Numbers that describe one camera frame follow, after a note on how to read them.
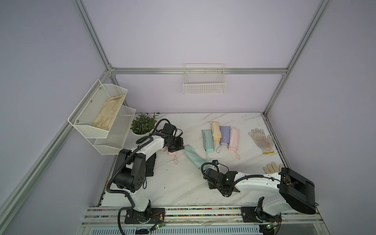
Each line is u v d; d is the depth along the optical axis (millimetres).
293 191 430
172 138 809
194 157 905
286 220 723
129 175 471
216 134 1041
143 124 882
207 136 1027
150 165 884
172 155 952
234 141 1001
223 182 631
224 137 1016
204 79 956
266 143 1019
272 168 907
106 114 783
